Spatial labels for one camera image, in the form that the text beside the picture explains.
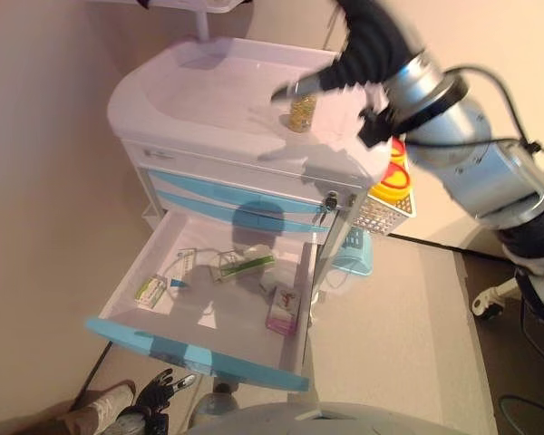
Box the green white medicine box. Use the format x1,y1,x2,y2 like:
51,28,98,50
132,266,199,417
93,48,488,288
133,275,167,311

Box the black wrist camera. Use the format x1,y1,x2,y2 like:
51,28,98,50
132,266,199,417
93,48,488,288
357,106,396,149

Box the clear medicine bottle yellow capsules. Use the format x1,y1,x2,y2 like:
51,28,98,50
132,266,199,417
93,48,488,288
288,92,319,133

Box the yellow sharps container red lid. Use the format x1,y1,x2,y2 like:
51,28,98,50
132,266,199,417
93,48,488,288
369,160,412,198
389,135,408,164

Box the left robot leg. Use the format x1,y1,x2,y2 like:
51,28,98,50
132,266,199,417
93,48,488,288
193,382,241,419

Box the white flat packet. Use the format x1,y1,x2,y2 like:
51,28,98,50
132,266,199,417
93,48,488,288
166,246,199,289

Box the white box green stripe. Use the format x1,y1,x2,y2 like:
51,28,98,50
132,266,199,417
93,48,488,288
208,249,276,284

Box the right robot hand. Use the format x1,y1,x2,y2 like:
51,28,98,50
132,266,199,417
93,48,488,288
270,0,425,103

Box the white side shelf tray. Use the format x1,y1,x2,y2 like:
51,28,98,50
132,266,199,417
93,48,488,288
85,0,255,43

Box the grey robot torso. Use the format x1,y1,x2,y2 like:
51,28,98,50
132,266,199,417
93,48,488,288
185,401,495,435

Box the blue lid waste bin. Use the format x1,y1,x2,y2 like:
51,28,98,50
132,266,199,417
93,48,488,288
330,226,374,278

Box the pink white medicine box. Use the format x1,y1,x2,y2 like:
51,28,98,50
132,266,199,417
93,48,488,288
266,285,301,336

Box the blue front cart drawer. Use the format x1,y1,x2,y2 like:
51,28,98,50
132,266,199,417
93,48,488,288
84,210,321,393
140,169,345,214
149,189,335,233

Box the white medical cart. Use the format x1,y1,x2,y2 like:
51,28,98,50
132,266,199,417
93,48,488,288
107,35,391,391

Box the cart lock keys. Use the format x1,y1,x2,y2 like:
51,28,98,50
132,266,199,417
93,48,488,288
312,191,341,226

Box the white wire basket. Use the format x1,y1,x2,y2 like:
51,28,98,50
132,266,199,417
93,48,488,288
353,189,418,237

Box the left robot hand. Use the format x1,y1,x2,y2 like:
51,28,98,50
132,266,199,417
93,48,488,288
135,367,196,411

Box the bed caster wheel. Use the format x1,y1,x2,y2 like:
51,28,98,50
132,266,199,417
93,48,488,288
473,289,505,319

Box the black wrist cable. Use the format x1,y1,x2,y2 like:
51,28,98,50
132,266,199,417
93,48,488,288
443,66,544,153

